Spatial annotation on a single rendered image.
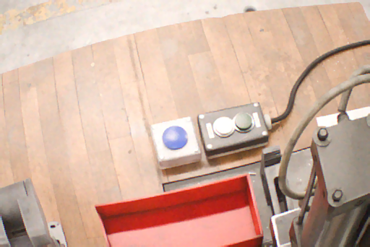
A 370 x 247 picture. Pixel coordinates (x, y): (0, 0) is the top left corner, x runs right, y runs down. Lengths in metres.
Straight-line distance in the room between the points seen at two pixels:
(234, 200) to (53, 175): 0.31
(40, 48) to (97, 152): 1.26
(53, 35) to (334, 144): 2.00
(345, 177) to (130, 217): 0.70
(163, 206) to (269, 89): 0.28
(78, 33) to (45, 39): 0.12
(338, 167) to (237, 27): 0.84
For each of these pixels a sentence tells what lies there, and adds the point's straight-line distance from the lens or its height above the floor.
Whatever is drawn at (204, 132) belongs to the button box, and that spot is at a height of 0.93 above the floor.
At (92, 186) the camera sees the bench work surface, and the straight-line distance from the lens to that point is 1.51.
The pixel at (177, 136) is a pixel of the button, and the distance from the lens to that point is 1.50.
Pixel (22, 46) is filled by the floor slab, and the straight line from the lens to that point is 2.79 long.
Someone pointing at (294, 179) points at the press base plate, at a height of 0.90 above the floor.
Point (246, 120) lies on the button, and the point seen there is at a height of 0.94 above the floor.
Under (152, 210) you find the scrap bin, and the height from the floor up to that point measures 0.91.
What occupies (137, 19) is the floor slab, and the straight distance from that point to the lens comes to 2.76.
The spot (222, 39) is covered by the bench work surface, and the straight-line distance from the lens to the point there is 1.63.
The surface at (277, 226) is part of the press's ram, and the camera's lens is 1.21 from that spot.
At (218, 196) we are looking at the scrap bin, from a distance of 1.49.
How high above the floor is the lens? 2.27
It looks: 62 degrees down
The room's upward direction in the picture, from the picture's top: 4 degrees counter-clockwise
